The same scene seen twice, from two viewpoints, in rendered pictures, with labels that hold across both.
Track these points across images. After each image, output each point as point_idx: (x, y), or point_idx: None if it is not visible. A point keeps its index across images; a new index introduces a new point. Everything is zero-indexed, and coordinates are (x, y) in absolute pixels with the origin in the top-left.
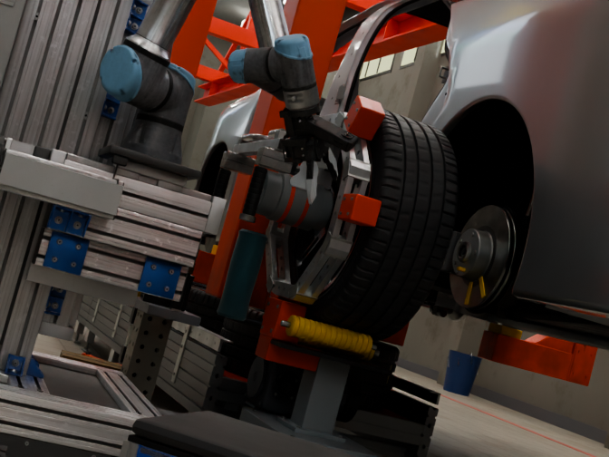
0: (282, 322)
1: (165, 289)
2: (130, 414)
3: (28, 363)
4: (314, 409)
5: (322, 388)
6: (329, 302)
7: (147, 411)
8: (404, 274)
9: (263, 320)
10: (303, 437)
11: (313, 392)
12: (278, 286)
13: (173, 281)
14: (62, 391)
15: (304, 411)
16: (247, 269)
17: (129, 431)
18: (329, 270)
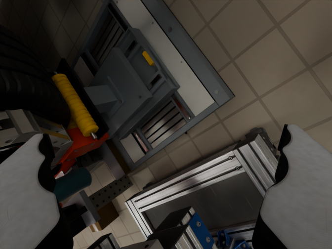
0: (95, 137)
1: (200, 224)
2: (256, 170)
3: (231, 244)
4: (106, 98)
5: (94, 99)
6: (62, 112)
7: (221, 166)
8: (0, 44)
9: (79, 155)
10: (133, 92)
11: (100, 102)
12: (54, 161)
13: (192, 225)
14: (220, 215)
15: (109, 103)
16: (55, 190)
17: (271, 161)
18: (44, 122)
